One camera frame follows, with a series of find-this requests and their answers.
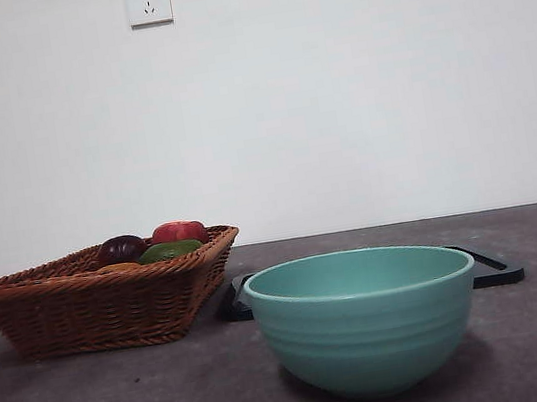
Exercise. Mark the teal ceramic bowl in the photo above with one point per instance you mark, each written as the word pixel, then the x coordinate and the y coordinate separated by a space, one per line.
pixel 370 337

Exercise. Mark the red peach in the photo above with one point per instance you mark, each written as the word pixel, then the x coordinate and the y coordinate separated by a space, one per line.
pixel 178 231

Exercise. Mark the green avocado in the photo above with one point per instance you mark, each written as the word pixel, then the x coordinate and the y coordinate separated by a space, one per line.
pixel 171 251

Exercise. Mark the dark purple plum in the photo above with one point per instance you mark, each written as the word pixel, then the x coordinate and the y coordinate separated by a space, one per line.
pixel 121 249

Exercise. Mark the brown wicker basket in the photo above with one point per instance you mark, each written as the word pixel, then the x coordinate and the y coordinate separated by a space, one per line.
pixel 92 308

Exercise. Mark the black rectangular tray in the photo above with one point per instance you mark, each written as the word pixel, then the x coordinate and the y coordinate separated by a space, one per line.
pixel 494 273

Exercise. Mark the white wall socket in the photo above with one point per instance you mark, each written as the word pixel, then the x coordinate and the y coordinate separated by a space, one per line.
pixel 148 2

